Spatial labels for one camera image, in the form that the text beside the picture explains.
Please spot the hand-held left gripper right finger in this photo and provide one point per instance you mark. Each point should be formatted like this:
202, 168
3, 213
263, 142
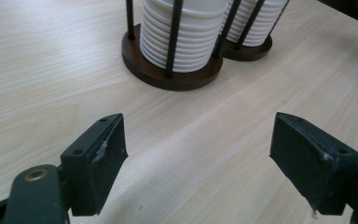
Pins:
310, 168

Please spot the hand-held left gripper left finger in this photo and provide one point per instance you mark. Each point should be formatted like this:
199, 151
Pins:
93, 174

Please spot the dark wooden cup holder rack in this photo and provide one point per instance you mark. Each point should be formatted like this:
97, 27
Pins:
155, 77

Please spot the stack of white paper cups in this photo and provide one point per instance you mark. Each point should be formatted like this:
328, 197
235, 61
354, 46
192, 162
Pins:
261, 29
192, 40

